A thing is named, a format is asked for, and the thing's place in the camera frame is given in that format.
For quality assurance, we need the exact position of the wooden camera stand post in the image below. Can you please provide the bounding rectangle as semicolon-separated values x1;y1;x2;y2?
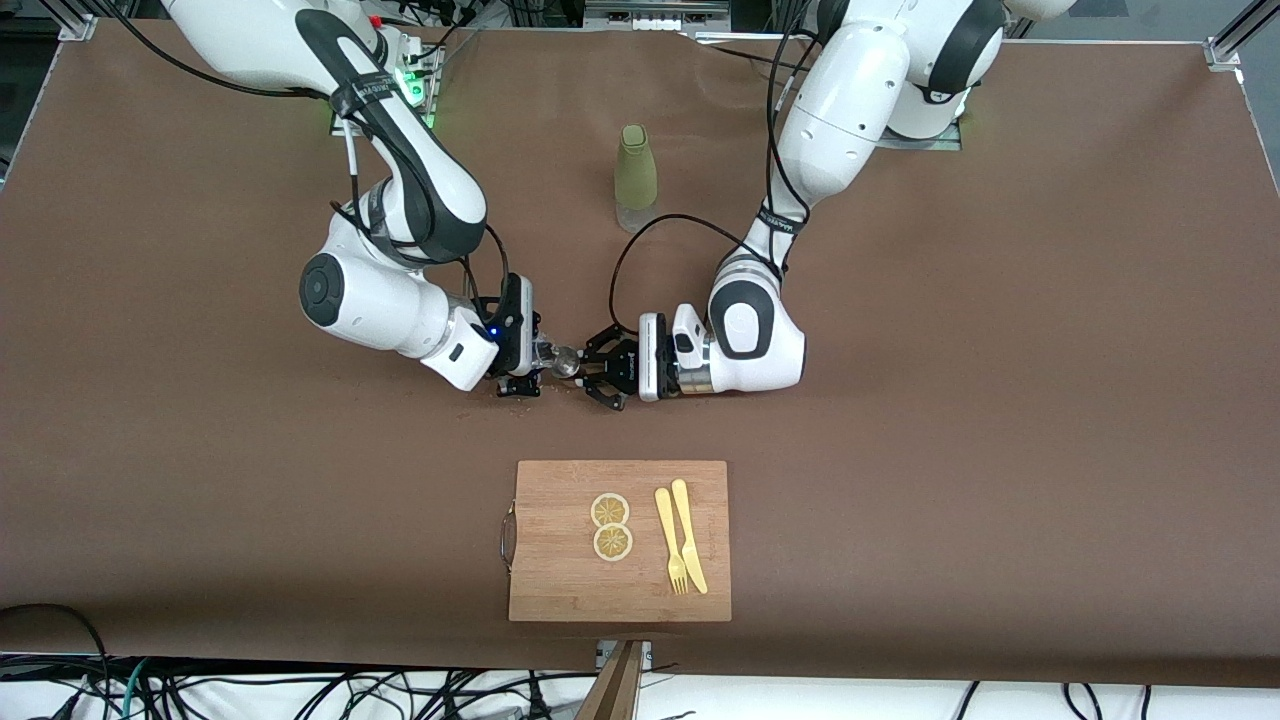
575;640;646;720

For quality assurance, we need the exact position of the green sleeved glass bottle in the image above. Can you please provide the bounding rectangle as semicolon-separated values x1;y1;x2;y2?
614;124;659;235

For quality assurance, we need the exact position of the brown table cover sheet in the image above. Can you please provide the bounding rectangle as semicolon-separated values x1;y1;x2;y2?
0;18;1280;689

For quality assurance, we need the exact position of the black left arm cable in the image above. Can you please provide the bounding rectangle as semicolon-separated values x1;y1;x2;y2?
608;0;803;337

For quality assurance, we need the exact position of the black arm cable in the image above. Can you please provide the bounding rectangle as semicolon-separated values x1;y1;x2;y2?
100;0;521;301
608;0;803;337

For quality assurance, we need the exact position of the yellow plastic knife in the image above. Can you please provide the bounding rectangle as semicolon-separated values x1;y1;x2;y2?
671;478;709;595

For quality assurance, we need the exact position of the grey power strip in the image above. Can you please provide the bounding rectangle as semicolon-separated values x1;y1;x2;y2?
584;0;733;32

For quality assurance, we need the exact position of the yellow plastic fork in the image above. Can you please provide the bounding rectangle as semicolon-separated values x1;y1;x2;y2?
654;487;690;596

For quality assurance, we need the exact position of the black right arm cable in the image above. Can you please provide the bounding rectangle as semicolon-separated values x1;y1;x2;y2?
100;0;521;301

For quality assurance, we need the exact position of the teal cable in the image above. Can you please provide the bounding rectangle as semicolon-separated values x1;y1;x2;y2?
116;657;153;720

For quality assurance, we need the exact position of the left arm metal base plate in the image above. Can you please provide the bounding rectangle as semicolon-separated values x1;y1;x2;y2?
878;88;964;152

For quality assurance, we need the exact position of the wooden cutting board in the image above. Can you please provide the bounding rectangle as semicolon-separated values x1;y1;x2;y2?
500;459;733;623

